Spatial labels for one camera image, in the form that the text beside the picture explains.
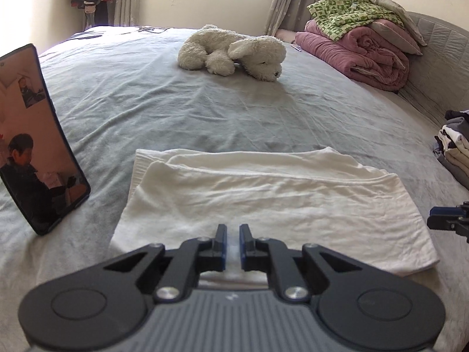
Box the white cotton pants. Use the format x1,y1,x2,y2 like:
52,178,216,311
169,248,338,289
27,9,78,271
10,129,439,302
110,148,439,288

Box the stack of folded clothes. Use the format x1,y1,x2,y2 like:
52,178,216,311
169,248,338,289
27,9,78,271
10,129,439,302
433,111,469,189

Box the black smartphone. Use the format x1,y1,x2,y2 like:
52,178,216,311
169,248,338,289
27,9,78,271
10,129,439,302
1,44,91,235

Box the maroon folded quilt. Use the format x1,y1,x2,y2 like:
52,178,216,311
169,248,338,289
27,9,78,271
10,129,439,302
295,20,409,92

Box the grey pink pillow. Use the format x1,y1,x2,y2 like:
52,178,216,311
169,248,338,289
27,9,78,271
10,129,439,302
368,19,422,56

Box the grey top pillow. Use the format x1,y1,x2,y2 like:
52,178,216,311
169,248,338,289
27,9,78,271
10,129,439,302
370,0,427,46

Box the grey bed sheet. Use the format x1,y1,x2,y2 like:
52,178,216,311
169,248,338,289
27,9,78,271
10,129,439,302
1,28,468,351

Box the white plush dog toy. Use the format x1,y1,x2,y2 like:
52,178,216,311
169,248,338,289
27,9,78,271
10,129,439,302
177,25,286,82

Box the green patterned blanket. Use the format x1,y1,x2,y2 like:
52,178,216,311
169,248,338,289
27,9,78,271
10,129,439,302
307,0,405,40

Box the dark flat item on bed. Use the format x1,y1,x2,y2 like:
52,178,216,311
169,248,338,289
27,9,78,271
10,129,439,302
68,33,102,40

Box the white charger cable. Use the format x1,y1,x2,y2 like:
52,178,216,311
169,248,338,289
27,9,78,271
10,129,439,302
120,25,174,36

